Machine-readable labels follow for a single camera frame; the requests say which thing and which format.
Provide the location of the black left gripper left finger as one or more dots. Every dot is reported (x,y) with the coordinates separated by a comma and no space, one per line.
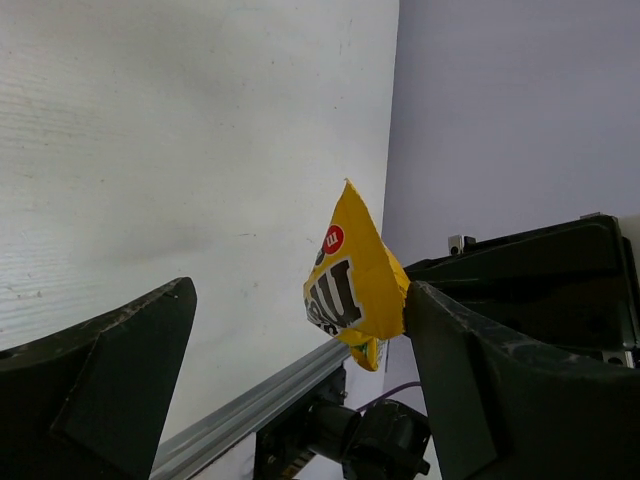
(91,401)

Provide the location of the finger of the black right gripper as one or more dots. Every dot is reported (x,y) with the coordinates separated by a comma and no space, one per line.
(572,285)

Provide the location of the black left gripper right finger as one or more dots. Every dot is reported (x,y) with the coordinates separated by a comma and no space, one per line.
(502,405)

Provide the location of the yellow snack bar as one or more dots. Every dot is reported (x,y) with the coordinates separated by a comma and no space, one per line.
(357,289)

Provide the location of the aluminium front rail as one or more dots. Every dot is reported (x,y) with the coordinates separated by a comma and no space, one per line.
(195,448)

